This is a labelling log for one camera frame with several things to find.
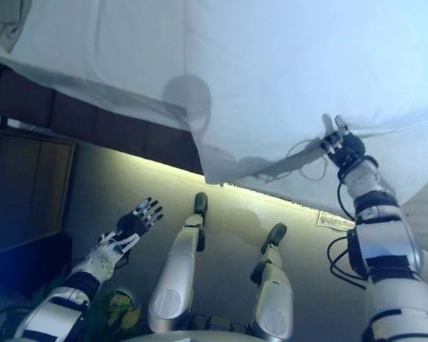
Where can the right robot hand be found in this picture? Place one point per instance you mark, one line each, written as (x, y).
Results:
(347, 147)

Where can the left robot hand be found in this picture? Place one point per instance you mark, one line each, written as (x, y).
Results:
(133, 222)

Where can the white pillow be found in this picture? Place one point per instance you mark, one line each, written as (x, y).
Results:
(306, 71)

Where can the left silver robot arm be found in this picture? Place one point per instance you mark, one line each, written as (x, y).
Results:
(100, 260)

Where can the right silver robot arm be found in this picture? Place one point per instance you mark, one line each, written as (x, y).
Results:
(388, 249)

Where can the left silver robot leg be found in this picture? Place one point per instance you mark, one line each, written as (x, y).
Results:
(174, 270)

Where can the silver robot leg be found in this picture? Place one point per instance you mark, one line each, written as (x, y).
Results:
(274, 295)
(174, 270)

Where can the white printed label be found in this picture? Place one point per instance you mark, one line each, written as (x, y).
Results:
(333, 221)

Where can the green leafy plant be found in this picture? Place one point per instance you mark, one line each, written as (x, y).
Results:
(123, 313)

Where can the wooden nightstand cabinet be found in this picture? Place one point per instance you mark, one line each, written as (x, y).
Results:
(28, 178)

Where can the grey robot torso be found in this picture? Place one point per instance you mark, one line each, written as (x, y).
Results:
(217, 324)

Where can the right silver robot leg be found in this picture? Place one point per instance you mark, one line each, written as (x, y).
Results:
(274, 295)

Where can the white sheeted mattress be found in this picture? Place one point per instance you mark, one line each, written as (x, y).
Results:
(92, 42)

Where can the beige pillow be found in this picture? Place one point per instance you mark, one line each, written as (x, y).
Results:
(7, 32)

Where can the brown upholstered bed frame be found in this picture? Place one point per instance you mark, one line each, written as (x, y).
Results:
(75, 114)

